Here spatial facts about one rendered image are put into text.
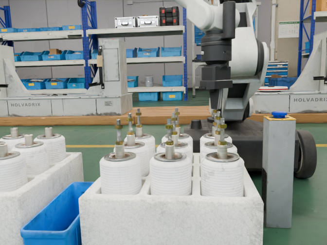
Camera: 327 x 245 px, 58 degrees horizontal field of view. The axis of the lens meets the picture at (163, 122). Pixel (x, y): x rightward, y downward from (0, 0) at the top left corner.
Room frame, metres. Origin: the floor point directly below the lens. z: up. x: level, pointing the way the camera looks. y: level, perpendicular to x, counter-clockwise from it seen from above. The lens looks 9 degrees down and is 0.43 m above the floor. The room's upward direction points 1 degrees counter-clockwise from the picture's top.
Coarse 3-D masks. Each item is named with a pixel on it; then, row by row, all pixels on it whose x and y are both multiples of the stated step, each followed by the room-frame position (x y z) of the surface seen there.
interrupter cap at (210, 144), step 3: (210, 141) 0.79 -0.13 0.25; (213, 141) 0.79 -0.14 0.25; (204, 144) 0.76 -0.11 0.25; (207, 144) 0.76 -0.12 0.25; (210, 144) 0.76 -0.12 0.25; (213, 144) 0.77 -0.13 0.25; (228, 144) 0.75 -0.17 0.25; (231, 144) 0.76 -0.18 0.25; (207, 147) 0.74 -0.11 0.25; (210, 147) 0.73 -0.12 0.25; (213, 147) 0.73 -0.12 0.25; (216, 147) 0.73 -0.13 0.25; (228, 147) 0.73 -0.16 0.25
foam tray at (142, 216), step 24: (192, 168) 0.82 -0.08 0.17; (96, 192) 0.64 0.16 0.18; (144, 192) 0.62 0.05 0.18; (192, 192) 0.62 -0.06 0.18; (96, 216) 0.60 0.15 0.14; (120, 216) 0.59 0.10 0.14; (144, 216) 0.59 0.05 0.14; (168, 216) 0.58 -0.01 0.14; (192, 216) 0.57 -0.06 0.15; (216, 216) 0.57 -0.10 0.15; (240, 216) 0.56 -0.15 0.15; (96, 240) 0.60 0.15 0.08; (120, 240) 0.59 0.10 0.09; (144, 240) 0.59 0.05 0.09; (168, 240) 0.58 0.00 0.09; (192, 240) 0.57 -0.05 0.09; (216, 240) 0.57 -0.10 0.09; (240, 240) 0.56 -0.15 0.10
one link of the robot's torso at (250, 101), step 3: (249, 99) 1.40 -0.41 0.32; (252, 99) 1.43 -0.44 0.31; (210, 102) 1.49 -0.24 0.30; (249, 102) 1.40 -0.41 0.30; (252, 102) 1.41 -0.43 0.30; (210, 105) 1.49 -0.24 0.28; (249, 105) 1.39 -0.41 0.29; (252, 105) 1.40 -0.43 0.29; (210, 108) 1.49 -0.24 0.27; (249, 108) 1.39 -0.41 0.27; (252, 108) 1.40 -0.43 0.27; (210, 111) 1.49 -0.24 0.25; (249, 111) 1.39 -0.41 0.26; (252, 111) 1.41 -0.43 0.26; (213, 114) 1.42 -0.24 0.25; (249, 114) 1.40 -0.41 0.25; (213, 117) 1.44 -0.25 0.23; (249, 117) 1.42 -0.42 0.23
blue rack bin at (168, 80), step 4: (164, 76) 5.90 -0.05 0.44; (168, 76) 5.90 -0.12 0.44; (172, 76) 5.89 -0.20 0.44; (176, 76) 5.88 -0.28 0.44; (180, 76) 5.87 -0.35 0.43; (164, 80) 5.86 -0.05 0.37; (168, 80) 5.89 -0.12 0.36; (172, 80) 5.88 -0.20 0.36; (176, 80) 5.87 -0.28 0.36; (180, 80) 5.87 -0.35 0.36; (164, 84) 5.43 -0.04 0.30; (168, 84) 5.42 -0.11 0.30; (172, 84) 5.42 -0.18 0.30; (176, 84) 5.41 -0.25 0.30; (180, 84) 5.40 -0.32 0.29
